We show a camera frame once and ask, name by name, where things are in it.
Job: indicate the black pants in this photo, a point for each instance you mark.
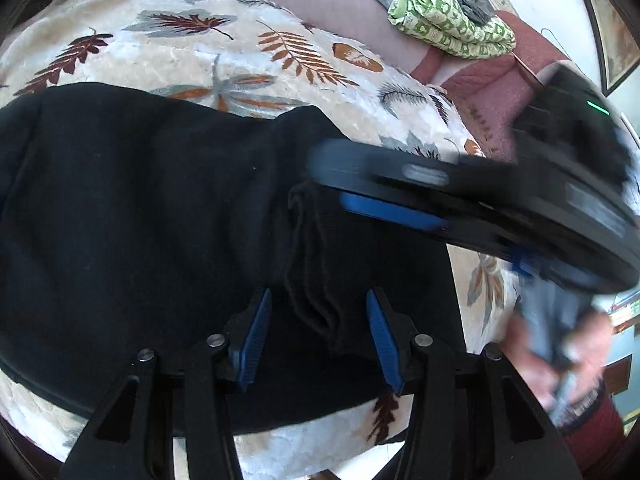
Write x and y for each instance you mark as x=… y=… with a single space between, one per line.
x=140 y=220

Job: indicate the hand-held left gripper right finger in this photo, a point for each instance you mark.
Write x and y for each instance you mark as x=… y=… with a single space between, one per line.
x=384 y=342

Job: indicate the leaf-printed cream blanket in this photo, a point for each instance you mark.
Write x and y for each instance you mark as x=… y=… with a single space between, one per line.
x=210 y=45

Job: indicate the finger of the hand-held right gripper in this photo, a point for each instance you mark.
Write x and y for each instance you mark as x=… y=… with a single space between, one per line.
x=390 y=211
x=380 y=167

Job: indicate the mauve pillow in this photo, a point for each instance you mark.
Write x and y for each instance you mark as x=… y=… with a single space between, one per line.
x=320 y=5

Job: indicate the framed wall picture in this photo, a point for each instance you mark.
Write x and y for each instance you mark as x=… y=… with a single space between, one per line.
x=612 y=35

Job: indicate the green patterned cloth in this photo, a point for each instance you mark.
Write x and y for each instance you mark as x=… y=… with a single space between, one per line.
x=430 y=15

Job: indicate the person's right hand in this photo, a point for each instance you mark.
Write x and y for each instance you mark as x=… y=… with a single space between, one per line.
x=522 y=365

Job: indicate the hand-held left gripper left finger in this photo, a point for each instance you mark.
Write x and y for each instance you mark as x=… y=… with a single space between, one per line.
x=254 y=336

